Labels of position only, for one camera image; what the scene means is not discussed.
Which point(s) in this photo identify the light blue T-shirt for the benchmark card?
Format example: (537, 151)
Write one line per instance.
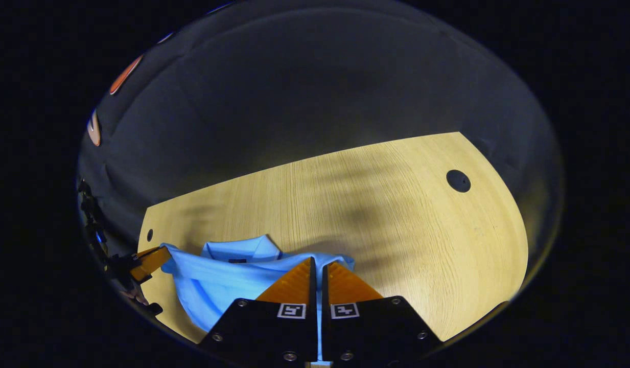
(212, 286)

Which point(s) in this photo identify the black round table grommet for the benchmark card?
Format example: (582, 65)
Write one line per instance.
(149, 235)
(458, 181)

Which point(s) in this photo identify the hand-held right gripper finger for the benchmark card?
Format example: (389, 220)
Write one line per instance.
(324, 289)
(313, 289)

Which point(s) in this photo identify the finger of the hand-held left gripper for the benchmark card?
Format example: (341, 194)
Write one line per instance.
(150, 261)

